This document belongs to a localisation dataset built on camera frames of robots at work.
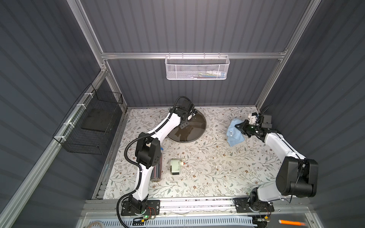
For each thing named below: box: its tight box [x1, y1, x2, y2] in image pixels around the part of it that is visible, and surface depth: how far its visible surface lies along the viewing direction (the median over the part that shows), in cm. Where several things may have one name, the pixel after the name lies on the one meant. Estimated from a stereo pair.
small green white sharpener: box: [170, 158, 181, 176], surface depth 85 cm
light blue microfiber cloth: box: [226, 118, 246, 147], surface depth 88 cm
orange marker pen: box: [278, 219, 307, 227], surface depth 71 cm
